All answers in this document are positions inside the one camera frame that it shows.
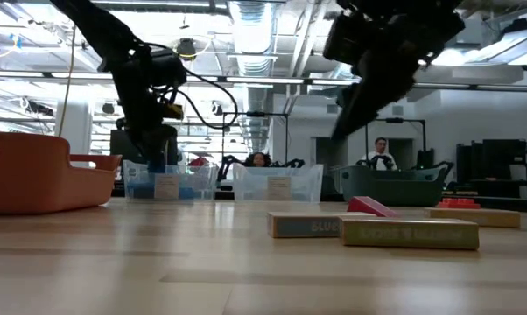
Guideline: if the black aluminium table frame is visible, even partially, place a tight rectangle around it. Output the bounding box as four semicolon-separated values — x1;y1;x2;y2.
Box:
464;195;527;214

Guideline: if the black station frame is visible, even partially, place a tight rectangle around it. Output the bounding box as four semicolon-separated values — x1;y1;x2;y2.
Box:
364;117;427;168
221;111;290;170

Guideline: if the black monitor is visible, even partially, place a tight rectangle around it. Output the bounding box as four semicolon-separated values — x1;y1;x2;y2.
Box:
109;129;179;166

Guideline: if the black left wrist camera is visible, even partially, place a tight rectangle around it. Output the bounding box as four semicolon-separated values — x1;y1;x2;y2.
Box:
151;48;188;88

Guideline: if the person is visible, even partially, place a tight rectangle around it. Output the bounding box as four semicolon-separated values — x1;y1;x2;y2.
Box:
245;150;271;169
360;136;399;172

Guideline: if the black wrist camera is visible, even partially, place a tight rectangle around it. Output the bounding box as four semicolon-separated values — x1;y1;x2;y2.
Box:
323;11;365;66
151;48;188;88

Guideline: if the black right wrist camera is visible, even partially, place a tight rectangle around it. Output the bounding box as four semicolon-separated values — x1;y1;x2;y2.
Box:
323;11;365;66

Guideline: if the silver ventilation duct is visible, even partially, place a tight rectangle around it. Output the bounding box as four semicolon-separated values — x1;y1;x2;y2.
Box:
228;0;276;165

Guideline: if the yellow tag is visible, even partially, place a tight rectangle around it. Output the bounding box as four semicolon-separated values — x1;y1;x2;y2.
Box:
160;102;185;122

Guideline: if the long ceiling light bar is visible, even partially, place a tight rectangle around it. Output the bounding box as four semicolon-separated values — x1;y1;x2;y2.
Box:
0;69;527;93

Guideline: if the teal plastic bin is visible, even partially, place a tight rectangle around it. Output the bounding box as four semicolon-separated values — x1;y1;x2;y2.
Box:
338;164;449;207

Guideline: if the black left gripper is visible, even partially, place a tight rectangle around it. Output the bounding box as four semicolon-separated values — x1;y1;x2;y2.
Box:
101;50;168;172

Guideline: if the clear plastic bin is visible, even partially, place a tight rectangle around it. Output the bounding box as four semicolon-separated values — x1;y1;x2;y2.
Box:
232;163;325;203
122;159;220;201

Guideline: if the black shelf unit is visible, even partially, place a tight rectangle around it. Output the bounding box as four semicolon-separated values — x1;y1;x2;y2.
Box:
455;139;527;198

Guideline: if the yellow hanging cable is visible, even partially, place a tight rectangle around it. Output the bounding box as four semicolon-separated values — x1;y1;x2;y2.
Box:
57;24;77;137

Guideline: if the black hanging cable reel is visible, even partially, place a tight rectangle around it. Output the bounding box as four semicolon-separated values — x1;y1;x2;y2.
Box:
175;38;199;61

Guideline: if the orange plastic bin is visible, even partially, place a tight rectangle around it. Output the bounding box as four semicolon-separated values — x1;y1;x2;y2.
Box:
0;130;123;215

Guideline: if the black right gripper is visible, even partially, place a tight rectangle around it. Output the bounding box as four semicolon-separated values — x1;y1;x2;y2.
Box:
332;8;466;140

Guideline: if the wooden block blue label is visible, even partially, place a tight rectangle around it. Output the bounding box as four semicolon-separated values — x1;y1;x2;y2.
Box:
266;211;377;240

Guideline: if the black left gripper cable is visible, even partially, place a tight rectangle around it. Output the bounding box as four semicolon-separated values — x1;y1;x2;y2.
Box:
149;41;240;130

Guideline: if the red plastic block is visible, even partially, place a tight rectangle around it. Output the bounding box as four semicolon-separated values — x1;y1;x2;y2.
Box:
346;195;398;219

